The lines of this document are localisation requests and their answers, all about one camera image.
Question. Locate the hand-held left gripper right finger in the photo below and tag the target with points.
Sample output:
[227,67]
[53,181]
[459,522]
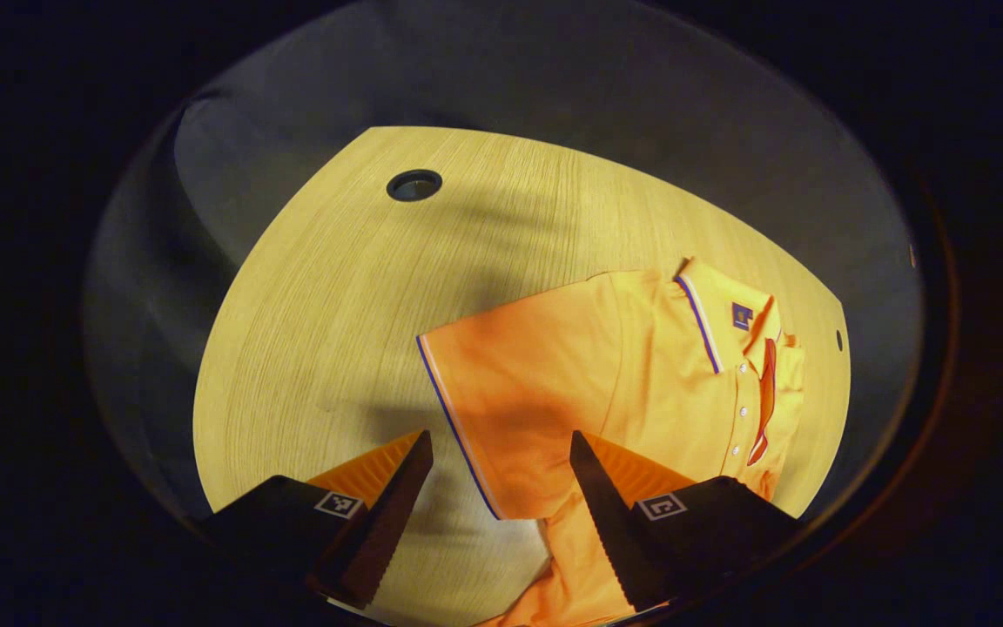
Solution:
[610,522]

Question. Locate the orange polo T-shirt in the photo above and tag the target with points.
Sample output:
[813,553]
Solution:
[554,374]

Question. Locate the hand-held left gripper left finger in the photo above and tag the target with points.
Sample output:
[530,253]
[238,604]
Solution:
[393,522]

